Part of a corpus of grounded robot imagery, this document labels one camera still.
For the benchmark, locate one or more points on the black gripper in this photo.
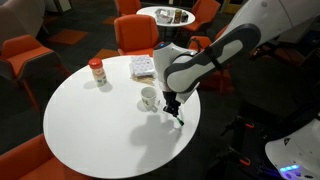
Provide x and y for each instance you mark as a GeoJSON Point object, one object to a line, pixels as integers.
{"type": "Point", "coordinates": [172, 105]}

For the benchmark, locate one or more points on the green white pen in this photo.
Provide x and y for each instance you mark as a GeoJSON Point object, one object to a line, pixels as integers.
{"type": "Point", "coordinates": [180, 121]}

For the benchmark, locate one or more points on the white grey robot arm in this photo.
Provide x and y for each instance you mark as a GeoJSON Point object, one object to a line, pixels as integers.
{"type": "Point", "coordinates": [179, 70]}

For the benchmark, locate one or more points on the orange chair behind arm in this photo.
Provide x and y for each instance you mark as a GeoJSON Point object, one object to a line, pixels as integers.
{"type": "Point", "coordinates": [216, 81]}

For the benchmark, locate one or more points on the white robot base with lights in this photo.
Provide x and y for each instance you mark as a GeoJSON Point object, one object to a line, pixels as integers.
{"type": "Point", "coordinates": [297, 156]}

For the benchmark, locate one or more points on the white printed mug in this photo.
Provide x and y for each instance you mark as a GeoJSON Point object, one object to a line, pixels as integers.
{"type": "Point", "coordinates": [149, 98]}

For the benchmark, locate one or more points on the wooden flat board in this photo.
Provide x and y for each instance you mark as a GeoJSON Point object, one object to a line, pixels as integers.
{"type": "Point", "coordinates": [144, 79]}

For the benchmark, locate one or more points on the orange chair behind table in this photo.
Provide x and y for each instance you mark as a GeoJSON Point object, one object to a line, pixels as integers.
{"type": "Point", "coordinates": [136, 34]}

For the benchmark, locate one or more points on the red lid plastic jar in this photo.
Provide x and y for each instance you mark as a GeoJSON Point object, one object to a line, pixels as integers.
{"type": "Point", "coordinates": [99, 75]}

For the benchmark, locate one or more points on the small round white back table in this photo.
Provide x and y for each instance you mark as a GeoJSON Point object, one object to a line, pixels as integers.
{"type": "Point", "coordinates": [186, 17]}

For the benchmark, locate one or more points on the silver tray on back table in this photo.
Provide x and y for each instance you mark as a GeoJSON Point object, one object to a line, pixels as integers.
{"type": "Point", "coordinates": [164, 16]}

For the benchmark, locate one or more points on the dark jar on back table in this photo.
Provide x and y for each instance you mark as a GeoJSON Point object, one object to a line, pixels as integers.
{"type": "Point", "coordinates": [177, 17]}

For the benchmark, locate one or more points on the orange chair back right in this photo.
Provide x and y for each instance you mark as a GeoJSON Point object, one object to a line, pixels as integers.
{"type": "Point", "coordinates": [205, 12]}

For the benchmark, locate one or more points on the orange chair top centre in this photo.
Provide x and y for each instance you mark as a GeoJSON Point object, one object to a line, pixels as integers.
{"type": "Point", "coordinates": [127, 7]}

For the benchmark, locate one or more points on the orange chair bottom left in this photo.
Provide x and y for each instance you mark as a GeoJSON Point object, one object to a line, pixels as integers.
{"type": "Point", "coordinates": [33, 160]}

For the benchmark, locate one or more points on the orange chair far left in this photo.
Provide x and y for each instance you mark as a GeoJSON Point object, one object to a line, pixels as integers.
{"type": "Point", "coordinates": [23, 56]}

